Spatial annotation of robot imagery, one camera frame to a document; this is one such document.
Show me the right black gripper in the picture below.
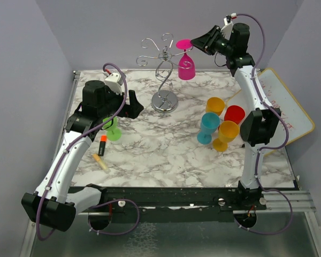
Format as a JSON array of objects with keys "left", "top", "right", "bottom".
[{"left": 189, "top": 26, "right": 233, "bottom": 57}]

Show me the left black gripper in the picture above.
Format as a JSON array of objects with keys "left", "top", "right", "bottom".
[{"left": 98, "top": 85, "right": 144, "bottom": 119}]

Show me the green wine glass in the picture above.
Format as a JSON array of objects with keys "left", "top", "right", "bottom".
[{"left": 102, "top": 117, "right": 122, "bottom": 141}]

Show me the pink wine glass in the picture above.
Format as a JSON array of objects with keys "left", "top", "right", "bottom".
[{"left": 176, "top": 39, "right": 196, "bottom": 80}]

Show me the yellow wine glass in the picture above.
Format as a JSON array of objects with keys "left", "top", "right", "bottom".
[{"left": 205, "top": 97, "right": 225, "bottom": 116}]

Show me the red wine glass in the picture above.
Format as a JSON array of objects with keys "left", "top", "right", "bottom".
[{"left": 224, "top": 105, "right": 246, "bottom": 125}]

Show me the blue wine glass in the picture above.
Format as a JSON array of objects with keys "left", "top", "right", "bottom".
[{"left": 197, "top": 112, "right": 220, "bottom": 145}]

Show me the orange wine glass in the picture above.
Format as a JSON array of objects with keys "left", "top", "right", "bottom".
[{"left": 212, "top": 120, "right": 240, "bottom": 152}]

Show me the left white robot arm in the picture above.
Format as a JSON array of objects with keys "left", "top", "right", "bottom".
[{"left": 21, "top": 80, "right": 144, "bottom": 232}]

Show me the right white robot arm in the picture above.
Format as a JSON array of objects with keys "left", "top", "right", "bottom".
[{"left": 191, "top": 23, "right": 281, "bottom": 209}]

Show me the chrome wine glass rack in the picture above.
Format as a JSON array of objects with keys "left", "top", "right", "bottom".
[{"left": 136, "top": 33, "right": 183, "bottom": 114}]

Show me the orange capped marker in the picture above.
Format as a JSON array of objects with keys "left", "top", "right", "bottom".
[{"left": 98, "top": 135, "right": 107, "bottom": 157}]

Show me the beige tube on table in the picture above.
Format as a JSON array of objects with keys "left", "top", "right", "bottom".
[{"left": 92, "top": 154, "right": 110, "bottom": 173}]

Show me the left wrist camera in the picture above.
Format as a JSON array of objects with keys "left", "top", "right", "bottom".
[{"left": 104, "top": 72, "right": 123, "bottom": 95}]

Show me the whiteboard with yellow frame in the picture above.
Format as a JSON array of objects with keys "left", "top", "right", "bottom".
[{"left": 226, "top": 68, "right": 315, "bottom": 147}]

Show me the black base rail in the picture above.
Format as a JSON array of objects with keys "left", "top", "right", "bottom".
[{"left": 84, "top": 187, "right": 266, "bottom": 223}]

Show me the aluminium frame rail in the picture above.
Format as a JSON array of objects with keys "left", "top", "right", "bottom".
[{"left": 32, "top": 70, "right": 81, "bottom": 215}]

